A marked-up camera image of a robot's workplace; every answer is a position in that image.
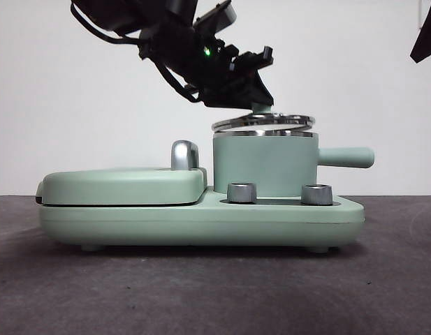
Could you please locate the glass pot lid green knob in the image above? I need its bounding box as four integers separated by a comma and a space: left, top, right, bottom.
211, 103, 316, 133

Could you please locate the silver control knob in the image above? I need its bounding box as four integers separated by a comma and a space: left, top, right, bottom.
227, 181, 257, 204
300, 184, 333, 206

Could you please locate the mint green griddle cover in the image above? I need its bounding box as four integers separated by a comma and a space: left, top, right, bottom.
35, 167, 208, 207

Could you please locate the mint green breakfast machine base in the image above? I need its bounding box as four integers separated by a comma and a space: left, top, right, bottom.
38, 186, 365, 253

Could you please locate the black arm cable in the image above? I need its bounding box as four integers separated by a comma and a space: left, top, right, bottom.
154, 64, 202, 105
70, 2, 143, 45

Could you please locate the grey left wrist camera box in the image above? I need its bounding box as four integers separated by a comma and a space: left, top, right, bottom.
193, 0, 237, 33

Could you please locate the chrome griddle hinge handle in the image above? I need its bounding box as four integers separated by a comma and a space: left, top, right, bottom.
170, 140, 202, 172

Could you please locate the mint green pot with handle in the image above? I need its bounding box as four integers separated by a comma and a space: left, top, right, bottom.
212, 129, 376, 198

